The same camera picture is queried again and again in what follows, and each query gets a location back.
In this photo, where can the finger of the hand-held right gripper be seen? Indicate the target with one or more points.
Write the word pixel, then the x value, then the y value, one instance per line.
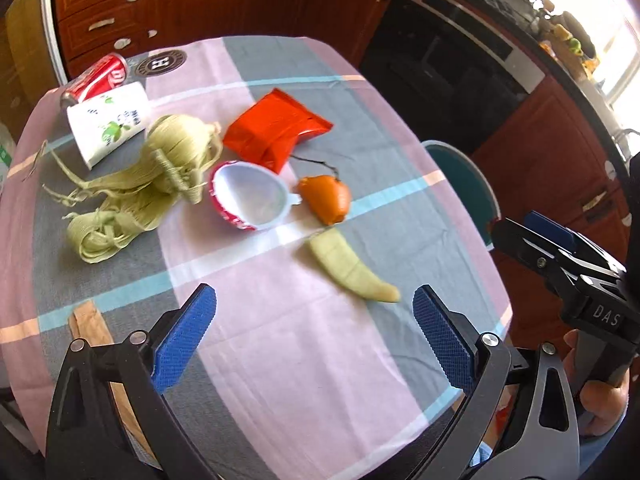
pixel 547 225
pixel 525 247

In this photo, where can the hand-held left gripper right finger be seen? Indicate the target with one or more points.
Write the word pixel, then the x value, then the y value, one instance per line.
pixel 442 335

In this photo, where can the red soda can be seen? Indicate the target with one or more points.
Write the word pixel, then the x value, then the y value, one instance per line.
pixel 97 75

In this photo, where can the pale green toy banana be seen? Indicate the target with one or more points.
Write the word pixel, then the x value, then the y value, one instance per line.
pixel 345 265

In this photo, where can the green fruit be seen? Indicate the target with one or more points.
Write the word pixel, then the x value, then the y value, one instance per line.
pixel 576 46

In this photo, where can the white green plastic bag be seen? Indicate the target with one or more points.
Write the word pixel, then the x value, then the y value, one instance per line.
pixel 6 155

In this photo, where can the checked pink grey tablecloth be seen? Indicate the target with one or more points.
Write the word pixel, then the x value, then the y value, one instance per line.
pixel 300 360

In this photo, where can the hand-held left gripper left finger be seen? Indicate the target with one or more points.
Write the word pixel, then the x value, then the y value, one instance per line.
pixel 182 340

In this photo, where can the white paper cup leaf print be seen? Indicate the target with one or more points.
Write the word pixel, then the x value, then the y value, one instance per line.
pixel 107 120

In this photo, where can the orange toy fruit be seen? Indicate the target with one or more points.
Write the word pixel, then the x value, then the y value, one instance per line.
pixel 327 197

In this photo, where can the teal plastic bucket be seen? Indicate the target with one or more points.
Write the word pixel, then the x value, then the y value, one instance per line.
pixel 465 185

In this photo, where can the pale green raffia bundle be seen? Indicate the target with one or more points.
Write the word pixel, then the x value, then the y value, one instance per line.
pixel 170 145

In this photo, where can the person's right hand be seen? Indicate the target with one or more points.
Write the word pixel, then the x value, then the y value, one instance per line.
pixel 602 407

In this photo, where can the red snack bag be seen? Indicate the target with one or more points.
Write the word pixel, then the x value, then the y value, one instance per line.
pixel 270 125

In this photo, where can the black built-in oven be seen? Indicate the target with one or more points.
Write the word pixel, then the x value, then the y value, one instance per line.
pixel 440 70

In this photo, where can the white plastic cup red label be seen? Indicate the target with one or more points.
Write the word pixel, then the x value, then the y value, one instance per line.
pixel 255 195

